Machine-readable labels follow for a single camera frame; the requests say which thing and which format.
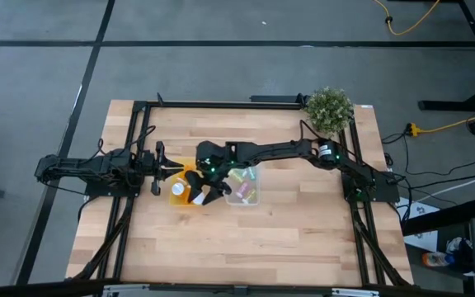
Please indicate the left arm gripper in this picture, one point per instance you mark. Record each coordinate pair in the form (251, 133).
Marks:
(157, 169)

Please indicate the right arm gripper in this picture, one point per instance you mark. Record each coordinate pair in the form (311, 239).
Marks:
(213, 158)

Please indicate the orange pill bottle white cap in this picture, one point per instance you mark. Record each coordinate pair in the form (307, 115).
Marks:
(198, 200)

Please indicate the yellow-green pill bottle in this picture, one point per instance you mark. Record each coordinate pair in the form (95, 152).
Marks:
(237, 176)

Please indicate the purple pill bottle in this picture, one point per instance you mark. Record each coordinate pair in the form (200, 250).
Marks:
(242, 190)

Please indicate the teal pill bottle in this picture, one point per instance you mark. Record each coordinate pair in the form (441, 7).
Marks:
(251, 173)

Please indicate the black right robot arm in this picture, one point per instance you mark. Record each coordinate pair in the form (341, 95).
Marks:
(278, 150)

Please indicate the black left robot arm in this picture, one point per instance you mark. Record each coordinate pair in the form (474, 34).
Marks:
(81, 167)

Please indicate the clear translucent plastic bin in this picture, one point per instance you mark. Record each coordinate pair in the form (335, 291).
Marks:
(231, 198)

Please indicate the yellow translucent plastic bin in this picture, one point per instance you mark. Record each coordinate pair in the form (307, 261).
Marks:
(173, 201)

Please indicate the potted plant with white flowers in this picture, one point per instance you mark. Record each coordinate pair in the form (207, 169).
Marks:
(329, 109)

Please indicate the white printed floor sheet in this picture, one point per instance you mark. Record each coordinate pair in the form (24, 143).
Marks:
(425, 243)

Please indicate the orange drink bottle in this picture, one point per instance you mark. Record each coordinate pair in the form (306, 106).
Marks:
(435, 259)

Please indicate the black aluminium table frame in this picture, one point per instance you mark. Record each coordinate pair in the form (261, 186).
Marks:
(221, 105)

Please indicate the black desk leg frame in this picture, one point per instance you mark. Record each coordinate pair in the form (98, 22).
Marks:
(448, 105)

